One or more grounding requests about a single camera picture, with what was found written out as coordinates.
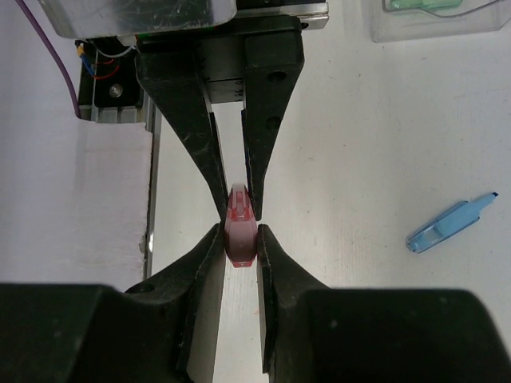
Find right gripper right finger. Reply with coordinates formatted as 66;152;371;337
256;224;510;382

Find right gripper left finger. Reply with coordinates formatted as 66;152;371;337
1;225;225;382

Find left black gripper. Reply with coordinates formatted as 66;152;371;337
135;15;304;220

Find pink transparent highlighter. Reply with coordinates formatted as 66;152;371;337
224;184;257;268

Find blue transparent highlighter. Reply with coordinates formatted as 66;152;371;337
406;191;499;254

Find green transparent highlighter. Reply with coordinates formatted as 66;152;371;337
388;0;463;10

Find clear transparent container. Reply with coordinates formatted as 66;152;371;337
369;0;510;42

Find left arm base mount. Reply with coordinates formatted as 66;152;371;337
74;37;160;132

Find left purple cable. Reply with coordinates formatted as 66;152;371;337
14;0;83;119

